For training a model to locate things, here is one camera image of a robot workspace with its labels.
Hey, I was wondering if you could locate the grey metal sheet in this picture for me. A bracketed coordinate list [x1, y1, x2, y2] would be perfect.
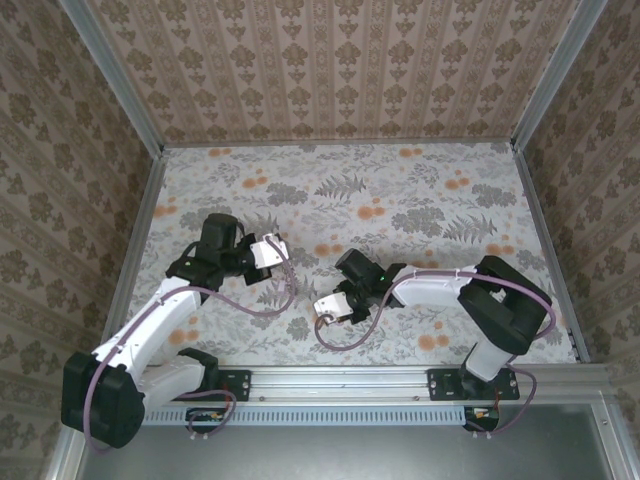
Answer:
[74, 404, 619, 480]

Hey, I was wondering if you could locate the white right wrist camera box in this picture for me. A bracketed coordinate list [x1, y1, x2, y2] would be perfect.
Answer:
[312, 292, 354, 326]

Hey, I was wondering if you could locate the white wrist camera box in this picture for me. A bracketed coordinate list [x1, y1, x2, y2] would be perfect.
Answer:
[248, 232, 291, 271]
[312, 292, 354, 326]

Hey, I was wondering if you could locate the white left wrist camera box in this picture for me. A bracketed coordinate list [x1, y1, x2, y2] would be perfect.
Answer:
[248, 232, 291, 271]

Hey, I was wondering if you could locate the aluminium left side rail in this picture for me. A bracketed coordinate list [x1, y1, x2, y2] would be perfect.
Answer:
[102, 149, 169, 346]

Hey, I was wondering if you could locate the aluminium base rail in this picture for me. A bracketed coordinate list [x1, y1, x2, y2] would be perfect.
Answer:
[119, 364, 609, 407]

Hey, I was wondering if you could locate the grey slotted cable duct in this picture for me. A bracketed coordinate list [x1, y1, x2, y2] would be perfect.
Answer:
[119, 405, 474, 427]

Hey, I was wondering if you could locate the aluminium right side rail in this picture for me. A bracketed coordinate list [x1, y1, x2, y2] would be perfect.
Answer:
[509, 142, 591, 364]

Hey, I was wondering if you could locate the aluminium left corner post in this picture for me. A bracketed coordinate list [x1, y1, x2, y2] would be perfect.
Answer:
[57, 0, 166, 154]

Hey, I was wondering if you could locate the aluminium corner post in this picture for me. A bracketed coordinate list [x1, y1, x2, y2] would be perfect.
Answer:
[509, 0, 609, 151]
[57, 0, 166, 154]

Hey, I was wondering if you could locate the aluminium right corner post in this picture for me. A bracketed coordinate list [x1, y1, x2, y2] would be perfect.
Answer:
[509, 0, 609, 151]

